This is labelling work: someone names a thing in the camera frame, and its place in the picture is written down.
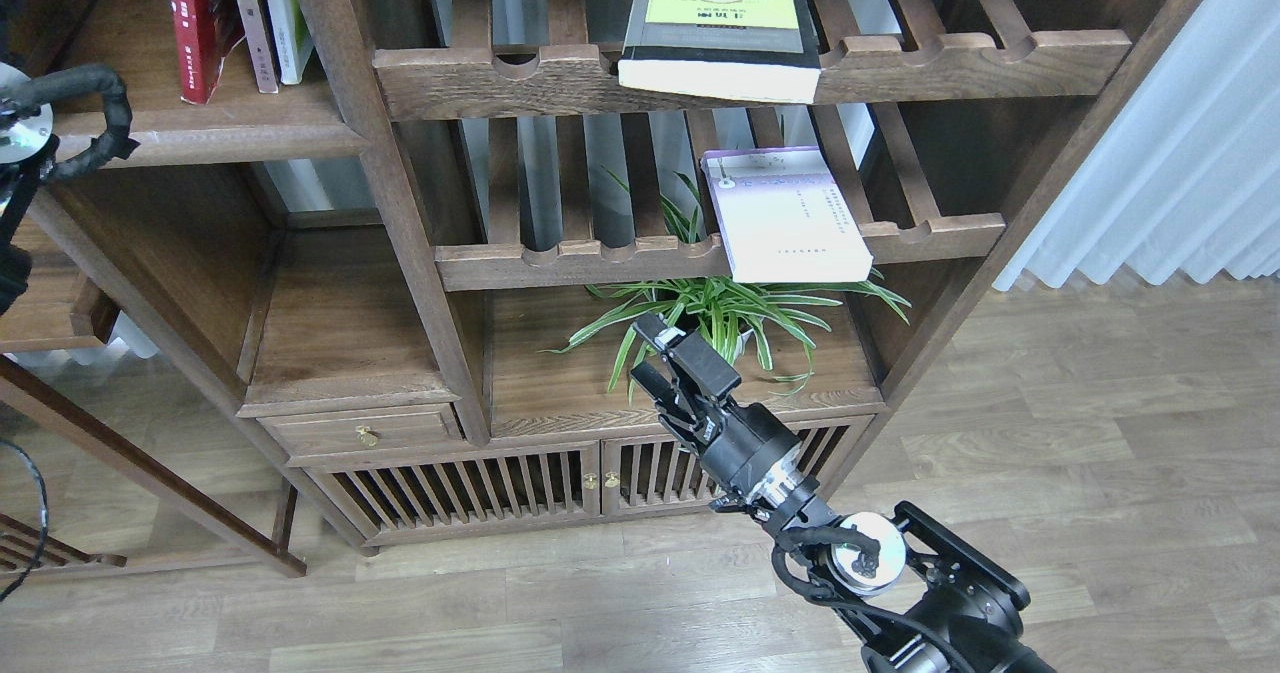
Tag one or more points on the pale lilac white book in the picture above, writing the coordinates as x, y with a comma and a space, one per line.
782, 218

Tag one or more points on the white green upright book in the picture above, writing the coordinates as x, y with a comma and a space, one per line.
293, 41

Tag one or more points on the red rescue guide book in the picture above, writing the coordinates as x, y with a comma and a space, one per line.
205, 32

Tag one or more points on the white plant pot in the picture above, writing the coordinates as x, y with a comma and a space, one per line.
735, 345

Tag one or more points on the white pleated curtain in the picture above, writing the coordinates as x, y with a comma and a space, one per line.
1187, 178

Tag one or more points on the yellow and black thick book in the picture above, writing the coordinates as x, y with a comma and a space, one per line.
748, 50

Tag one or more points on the brass drawer knob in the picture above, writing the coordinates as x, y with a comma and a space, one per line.
367, 437

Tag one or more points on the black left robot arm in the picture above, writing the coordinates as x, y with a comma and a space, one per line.
30, 159

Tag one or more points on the green spider plant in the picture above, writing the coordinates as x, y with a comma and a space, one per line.
713, 306

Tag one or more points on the dark wooden bookshelf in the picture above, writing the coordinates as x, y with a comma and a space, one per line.
398, 240

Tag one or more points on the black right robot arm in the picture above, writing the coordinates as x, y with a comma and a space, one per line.
920, 598

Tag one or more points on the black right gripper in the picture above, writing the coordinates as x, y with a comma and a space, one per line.
746, 450

